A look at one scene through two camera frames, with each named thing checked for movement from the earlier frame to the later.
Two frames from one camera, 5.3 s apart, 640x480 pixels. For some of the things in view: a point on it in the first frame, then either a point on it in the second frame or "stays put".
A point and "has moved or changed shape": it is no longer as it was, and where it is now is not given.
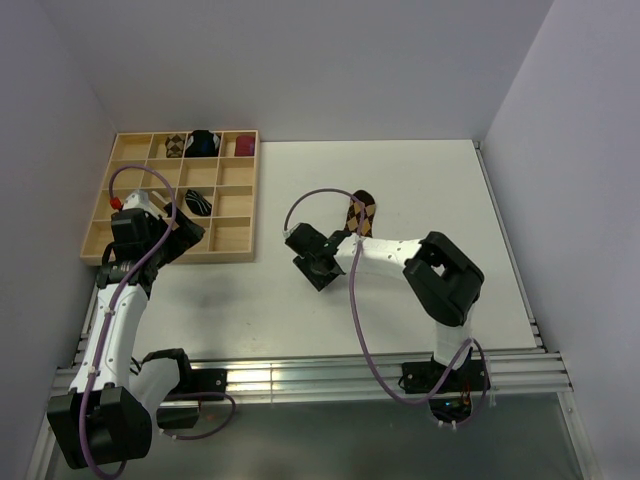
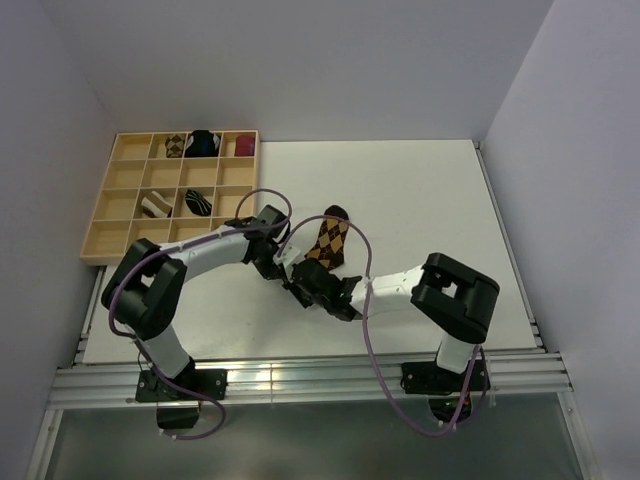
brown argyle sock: (353, 216) has moved or changed shape
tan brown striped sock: (158, 203) stays put
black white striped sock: (197, 204) stays put
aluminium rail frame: (532, 376) stays put
